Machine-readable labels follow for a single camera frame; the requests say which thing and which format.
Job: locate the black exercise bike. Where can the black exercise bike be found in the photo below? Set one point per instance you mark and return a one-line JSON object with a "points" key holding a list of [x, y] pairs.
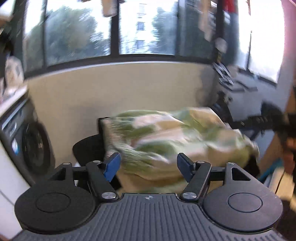
{"points": [[227, 85]]}

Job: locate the grey washing machine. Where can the grey washing machine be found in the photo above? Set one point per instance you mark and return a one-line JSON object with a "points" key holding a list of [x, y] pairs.
{"points": [[26, 141]]}

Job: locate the green floral pink shorts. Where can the green floral pink shorts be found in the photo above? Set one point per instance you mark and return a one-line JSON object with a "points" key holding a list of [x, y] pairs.
{"points": [[149, 141]]}

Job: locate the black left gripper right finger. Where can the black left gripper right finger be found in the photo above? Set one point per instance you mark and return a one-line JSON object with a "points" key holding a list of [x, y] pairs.
{"points": [[205, 181]]}

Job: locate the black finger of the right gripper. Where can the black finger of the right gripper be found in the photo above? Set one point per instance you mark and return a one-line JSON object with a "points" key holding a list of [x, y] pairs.
{"points": [[271, 119]]}

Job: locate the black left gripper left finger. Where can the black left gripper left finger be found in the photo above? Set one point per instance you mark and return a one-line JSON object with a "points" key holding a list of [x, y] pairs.
{"points": [[98, 175]]}

